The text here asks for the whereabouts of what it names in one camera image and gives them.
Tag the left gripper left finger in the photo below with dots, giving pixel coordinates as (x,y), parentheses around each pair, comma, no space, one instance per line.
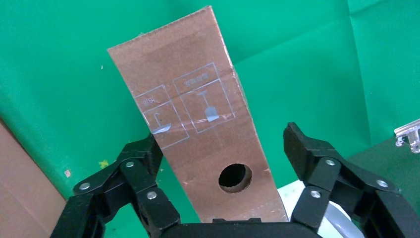
(108,197)

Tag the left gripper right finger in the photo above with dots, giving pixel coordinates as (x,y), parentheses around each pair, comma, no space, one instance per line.
(344,184)

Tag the long cardboard box with hole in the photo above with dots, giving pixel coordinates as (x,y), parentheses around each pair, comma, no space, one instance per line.
(197,131)

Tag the large open cardboard carton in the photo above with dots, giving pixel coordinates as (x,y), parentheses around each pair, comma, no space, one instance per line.
(23,190)

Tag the white rounded base part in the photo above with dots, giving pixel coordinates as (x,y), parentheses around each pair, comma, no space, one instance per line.
(336,218)

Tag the green table cloth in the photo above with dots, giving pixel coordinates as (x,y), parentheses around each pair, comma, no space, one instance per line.
(65,65)

